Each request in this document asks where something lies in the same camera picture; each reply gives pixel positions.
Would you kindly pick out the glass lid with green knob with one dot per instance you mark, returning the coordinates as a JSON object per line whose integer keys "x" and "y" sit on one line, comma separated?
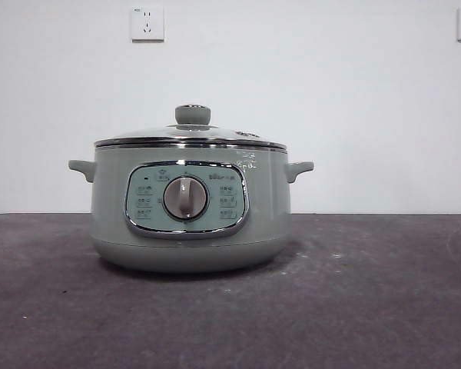
{"x": 192, "y": 114}

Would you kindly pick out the pale green electric cooking pot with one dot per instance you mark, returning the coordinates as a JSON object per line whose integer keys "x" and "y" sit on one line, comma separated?
{"x": 111, "y": 192}

